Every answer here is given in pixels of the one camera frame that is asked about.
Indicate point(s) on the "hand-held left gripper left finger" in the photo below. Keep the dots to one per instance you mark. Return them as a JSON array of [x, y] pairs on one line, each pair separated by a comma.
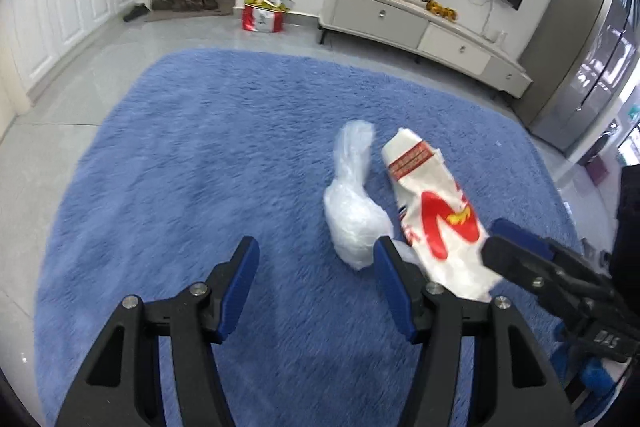
[[240, 287]]

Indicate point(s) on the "grey refrigerator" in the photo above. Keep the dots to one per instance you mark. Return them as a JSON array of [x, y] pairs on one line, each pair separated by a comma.
[[560, 57], [610, 72]]

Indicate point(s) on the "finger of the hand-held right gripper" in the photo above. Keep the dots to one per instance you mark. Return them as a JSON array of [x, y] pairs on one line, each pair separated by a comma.
[[515, 264], [520, 232]]

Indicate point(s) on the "row of brown shoes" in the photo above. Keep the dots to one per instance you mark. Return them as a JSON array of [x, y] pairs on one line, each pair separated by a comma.
[[192, 4]]

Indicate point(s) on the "red and white paper bag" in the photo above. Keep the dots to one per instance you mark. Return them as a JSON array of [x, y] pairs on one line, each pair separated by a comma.
[[435, 207]]

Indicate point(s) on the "short golden ornament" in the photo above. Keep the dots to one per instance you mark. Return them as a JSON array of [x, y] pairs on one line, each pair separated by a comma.
[[442, 11]]

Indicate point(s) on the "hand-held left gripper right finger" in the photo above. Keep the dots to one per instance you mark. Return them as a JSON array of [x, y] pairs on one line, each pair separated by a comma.
[[390, 287]]

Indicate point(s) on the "small white device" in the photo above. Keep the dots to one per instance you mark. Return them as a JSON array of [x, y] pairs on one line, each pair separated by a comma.
[[499, 37]]

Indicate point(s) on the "blue fluffy rug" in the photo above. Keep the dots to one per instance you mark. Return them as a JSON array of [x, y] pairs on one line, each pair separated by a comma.
[[200, 147]]

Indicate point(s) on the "clear plastic bag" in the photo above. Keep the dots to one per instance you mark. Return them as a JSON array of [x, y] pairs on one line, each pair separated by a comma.
[[352, 212]]

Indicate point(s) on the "white and grey TV cabinet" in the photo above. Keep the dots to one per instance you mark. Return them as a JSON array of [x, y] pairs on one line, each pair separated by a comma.
[[380, 19]]

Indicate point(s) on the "dark pair of shoes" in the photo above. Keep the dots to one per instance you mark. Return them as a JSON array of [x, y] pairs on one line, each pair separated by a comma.
[[136, 12]]

